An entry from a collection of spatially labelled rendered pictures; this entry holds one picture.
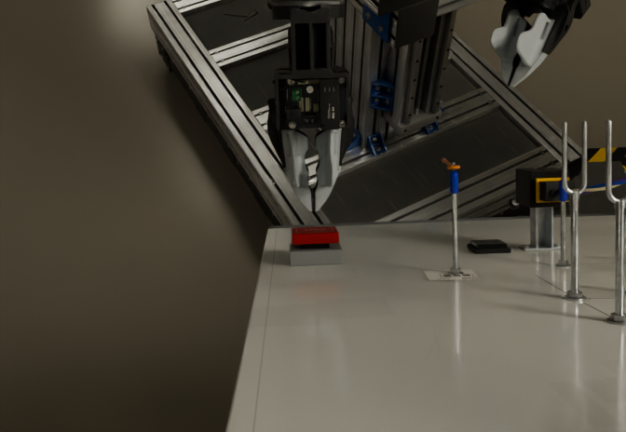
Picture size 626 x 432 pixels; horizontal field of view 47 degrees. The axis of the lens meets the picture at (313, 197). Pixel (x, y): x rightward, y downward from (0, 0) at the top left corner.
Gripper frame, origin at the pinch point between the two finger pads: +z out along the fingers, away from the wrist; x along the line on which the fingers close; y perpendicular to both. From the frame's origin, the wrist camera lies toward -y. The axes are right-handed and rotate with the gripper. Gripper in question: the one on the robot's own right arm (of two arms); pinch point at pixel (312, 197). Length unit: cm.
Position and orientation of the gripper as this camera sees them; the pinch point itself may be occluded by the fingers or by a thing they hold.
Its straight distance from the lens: 77.2
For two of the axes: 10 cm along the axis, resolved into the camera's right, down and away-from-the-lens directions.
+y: 0.4, 2.6, -9.7
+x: 10.0, -0.4, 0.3
